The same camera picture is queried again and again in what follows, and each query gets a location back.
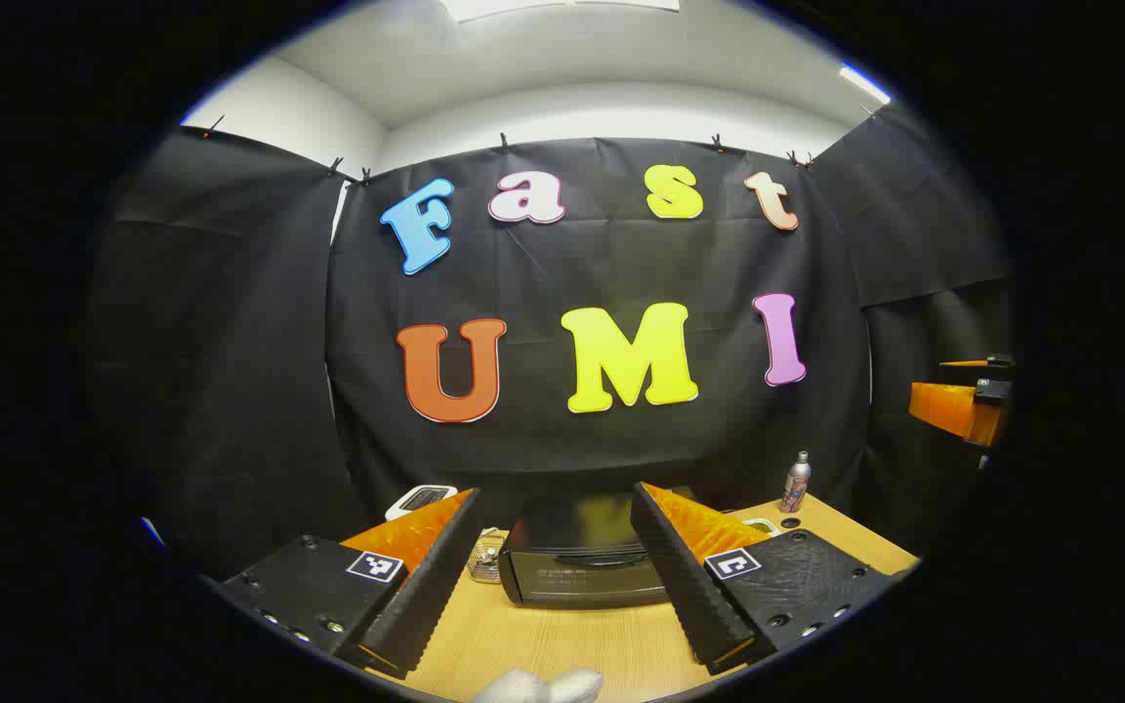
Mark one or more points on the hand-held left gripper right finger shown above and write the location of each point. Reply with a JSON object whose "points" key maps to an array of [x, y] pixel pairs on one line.
{"points": [[685, 586]]}

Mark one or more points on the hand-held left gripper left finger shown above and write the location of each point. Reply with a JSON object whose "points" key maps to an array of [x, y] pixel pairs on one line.
{"points": [[426, 596]]}

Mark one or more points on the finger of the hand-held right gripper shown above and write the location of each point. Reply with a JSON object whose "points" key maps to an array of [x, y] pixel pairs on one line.
{"points": [[999, 361], [953, 410]]}

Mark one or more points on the black electric oven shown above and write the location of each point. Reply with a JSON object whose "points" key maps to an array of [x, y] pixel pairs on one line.
{"points": [[572, 576]]}

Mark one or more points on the small clear container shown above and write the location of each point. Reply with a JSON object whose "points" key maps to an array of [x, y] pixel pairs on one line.
{"points": [[487, 564]]}

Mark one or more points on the white toaster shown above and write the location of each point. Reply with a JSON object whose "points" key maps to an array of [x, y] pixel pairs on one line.
{"points": [[421, 500]]}

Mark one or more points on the white divided dish with grains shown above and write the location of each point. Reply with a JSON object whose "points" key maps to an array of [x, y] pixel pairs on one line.
{"points": [[763, 525]]}

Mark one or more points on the silver bottle with printed label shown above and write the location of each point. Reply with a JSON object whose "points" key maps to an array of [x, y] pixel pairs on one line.
{"points": [[796, 488]]}

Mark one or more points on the ceiling light panel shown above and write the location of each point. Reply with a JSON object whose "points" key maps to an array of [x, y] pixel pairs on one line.
{"points": [[562, 6]]}

